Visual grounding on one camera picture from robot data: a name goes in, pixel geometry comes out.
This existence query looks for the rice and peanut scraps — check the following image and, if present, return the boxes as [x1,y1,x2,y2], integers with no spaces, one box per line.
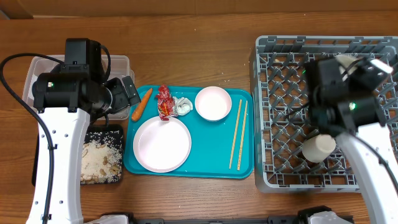
[80,130,124,184]

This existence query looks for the large white plate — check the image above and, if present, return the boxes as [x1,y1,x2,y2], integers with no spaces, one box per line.
[133,116,192,173]

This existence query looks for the black food waste tray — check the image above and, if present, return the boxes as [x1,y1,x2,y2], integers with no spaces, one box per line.
[31,124,125,188]

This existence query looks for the teal plastic tray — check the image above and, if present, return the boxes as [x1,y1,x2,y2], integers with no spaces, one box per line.
[123,85,254,179]

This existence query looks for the orange carrot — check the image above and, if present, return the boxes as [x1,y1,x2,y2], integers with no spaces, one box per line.
[131,88,153,121]

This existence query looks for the pink white bowl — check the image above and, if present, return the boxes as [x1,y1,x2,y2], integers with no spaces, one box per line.
[195,86,232,121]

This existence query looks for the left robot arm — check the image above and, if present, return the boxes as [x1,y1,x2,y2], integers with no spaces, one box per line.
[27,39,141,223]

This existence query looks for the pale green bowl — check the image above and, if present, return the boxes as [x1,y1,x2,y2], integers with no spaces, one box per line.
[333,54,363,82]

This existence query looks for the grey dishwasher rack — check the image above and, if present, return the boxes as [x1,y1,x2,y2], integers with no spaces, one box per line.
[251,35,397,193]

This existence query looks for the red snack wrapper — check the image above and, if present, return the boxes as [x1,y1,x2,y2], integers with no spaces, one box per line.
[155,85,178,121]

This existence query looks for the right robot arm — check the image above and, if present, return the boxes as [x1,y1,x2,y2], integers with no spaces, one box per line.
[304,55,397,223]

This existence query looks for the left wooden chopstick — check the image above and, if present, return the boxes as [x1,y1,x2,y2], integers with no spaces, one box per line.
[229,100,242,169]

